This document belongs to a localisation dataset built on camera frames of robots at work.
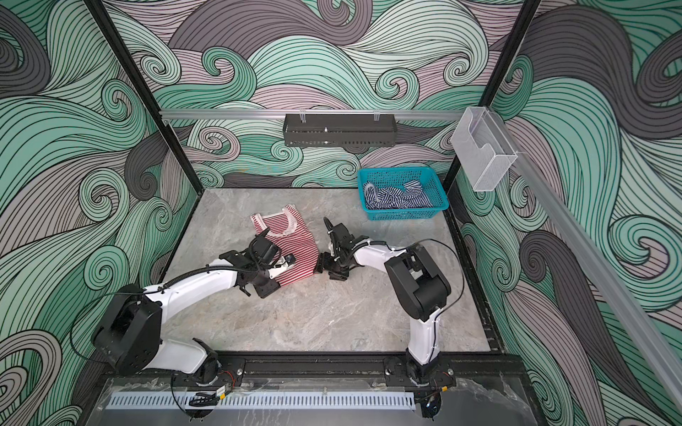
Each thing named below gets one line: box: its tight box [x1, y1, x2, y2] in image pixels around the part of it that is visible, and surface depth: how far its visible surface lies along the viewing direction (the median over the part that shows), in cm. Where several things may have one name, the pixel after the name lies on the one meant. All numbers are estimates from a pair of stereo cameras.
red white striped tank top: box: [250, 205, 320, 285], surface depth 107 cm
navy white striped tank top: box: [363, 180, 434, 210], surface depth 117 cm
